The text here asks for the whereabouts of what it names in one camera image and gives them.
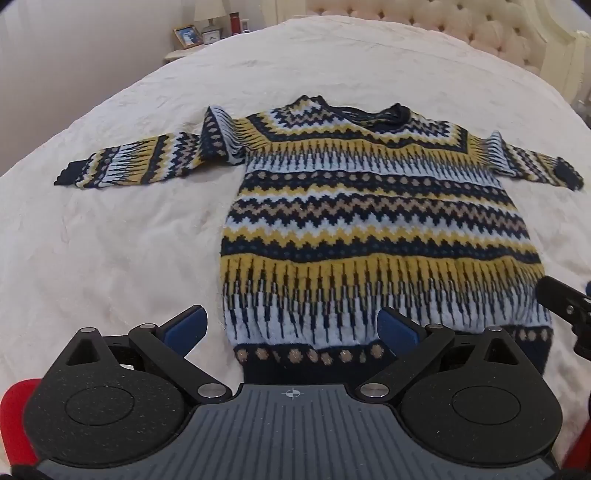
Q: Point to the small desk clock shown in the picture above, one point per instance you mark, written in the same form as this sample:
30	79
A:
211	35

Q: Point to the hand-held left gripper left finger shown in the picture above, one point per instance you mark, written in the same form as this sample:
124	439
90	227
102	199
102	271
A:
187	330

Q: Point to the white table lamp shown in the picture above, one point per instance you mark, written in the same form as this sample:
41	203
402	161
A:
210	11

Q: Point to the white nightstand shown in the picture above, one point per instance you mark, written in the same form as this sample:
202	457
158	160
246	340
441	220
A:
182	55

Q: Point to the white bedspread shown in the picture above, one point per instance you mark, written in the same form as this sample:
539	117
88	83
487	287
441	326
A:
138	230

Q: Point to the small white container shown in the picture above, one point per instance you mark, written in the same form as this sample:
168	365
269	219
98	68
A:
244	25

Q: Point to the cream tufted headboard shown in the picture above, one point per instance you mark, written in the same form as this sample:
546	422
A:
461	23

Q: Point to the red bottle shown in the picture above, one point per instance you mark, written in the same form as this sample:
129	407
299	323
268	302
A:
234	23

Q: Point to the gold picture frame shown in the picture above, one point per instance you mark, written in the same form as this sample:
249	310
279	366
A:
188	37

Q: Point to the cream wooden bed frame post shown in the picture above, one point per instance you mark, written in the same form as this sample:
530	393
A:
575	60

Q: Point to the patterned navy yellow knit sweater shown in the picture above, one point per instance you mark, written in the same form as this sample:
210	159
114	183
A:
369	207

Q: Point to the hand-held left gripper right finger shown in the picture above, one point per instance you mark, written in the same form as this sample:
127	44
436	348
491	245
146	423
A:
397	332

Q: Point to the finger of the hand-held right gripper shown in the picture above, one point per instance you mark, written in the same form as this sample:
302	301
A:
561	297

